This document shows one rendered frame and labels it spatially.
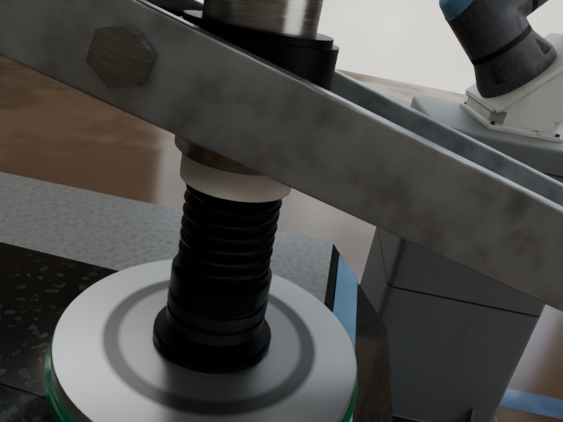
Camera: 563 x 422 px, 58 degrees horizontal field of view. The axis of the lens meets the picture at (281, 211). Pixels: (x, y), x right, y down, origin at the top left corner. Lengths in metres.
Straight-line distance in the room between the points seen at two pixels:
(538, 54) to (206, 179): 1.14
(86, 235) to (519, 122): 1.04
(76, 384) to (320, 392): 0.15
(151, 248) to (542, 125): 1.03
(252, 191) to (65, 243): 0.29
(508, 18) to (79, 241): 1.07
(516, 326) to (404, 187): 1.23
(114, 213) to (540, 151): 0.96
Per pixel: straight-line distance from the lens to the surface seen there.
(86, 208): 0.61
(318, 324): 0.41
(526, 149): 1.27
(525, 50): 1.35
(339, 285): 0.55
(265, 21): 0.27
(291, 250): 0.57
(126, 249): 0.53
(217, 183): 0.29
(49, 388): 0.36
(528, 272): 0.30
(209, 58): 0.24
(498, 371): 1.55
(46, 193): 0.64
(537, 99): 1.33
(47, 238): 0.55
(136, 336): 0.37
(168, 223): 0.58
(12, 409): 0.39
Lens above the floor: 1.07
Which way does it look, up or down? 23 degrees down
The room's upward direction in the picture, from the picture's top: 11 degrees clockwise
